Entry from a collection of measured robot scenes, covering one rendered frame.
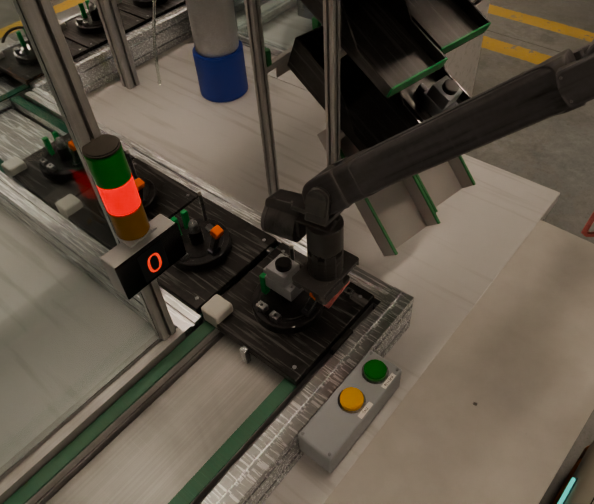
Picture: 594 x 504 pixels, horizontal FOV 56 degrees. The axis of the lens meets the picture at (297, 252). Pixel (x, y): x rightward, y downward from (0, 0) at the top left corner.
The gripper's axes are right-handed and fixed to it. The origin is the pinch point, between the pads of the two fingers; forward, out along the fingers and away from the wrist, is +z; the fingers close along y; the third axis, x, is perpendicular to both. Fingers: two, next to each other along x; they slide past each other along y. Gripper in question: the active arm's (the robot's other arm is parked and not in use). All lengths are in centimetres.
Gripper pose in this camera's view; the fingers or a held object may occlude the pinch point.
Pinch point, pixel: (326, 302)
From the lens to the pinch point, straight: 98.2
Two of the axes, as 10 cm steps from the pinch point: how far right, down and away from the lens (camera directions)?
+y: -6.3, 5.9, -5.0
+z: 0.5, 6.8, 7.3
